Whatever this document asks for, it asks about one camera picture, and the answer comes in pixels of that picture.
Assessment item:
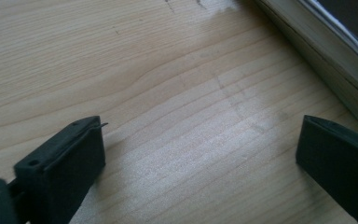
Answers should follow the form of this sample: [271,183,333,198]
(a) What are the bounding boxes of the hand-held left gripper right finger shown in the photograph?
[296,115,358,224]

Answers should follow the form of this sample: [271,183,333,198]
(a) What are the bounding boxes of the purple cover magazine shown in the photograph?
[253,0,358,139]

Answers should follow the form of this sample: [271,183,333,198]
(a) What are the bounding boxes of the dark red cover magazine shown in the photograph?
[262,0,358,102]

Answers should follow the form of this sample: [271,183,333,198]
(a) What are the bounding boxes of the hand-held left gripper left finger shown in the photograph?
[13,115,106,224]

